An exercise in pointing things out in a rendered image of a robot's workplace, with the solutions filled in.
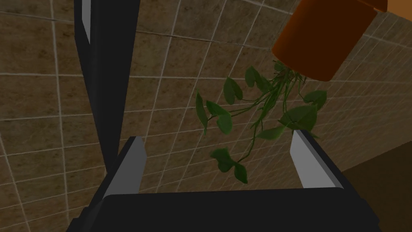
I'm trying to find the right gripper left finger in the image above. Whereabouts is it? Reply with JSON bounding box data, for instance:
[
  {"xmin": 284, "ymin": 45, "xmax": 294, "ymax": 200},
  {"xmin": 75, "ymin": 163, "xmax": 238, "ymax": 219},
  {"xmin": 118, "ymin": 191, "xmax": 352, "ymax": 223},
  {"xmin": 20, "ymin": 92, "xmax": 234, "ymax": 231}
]
[{"xmin": 95, "ymin": 136, "xmax": 148, "ymax": 201}]

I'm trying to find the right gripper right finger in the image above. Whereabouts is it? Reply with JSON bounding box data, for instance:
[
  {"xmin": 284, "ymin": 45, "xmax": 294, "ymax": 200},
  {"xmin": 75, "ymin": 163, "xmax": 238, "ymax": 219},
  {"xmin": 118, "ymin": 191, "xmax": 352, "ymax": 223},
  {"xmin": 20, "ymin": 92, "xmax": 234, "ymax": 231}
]
[{"xmin": 289, "ymin": 129, "xmax": 355, "ymax": 191}]

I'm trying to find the black tapered bar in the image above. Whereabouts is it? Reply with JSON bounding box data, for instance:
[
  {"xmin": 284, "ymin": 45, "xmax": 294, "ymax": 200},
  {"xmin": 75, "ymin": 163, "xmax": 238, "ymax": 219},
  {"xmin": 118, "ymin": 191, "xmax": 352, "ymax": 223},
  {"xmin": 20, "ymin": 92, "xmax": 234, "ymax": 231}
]
[{"xmin": 73, "ymin": 0, "xmax": 141, "ymax": 176}]

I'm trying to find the green plant in orange pot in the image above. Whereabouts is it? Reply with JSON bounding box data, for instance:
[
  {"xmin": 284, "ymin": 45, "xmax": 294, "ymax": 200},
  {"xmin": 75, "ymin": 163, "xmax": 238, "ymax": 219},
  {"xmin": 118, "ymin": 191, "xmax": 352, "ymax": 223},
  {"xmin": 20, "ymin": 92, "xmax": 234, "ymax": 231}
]
[{"xmin": 194, "ymin": 0, "xmax": 389, "ymax": 185}]

